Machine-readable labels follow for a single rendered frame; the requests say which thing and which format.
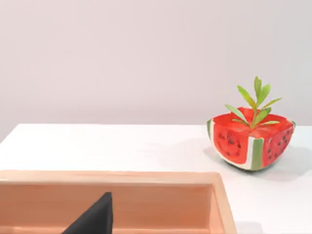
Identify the watermelon plant pot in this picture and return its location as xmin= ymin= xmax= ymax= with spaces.
xmin=206 ymin=76 xmax=296 ymax=173

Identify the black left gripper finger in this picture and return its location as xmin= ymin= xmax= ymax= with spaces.
xmin=63 ymin=192 xmax=113 ymax=234

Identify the shallow salmon-coloured box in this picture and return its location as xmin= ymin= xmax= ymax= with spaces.
xmin=0 ymin=170 xmax=237 ymax=234

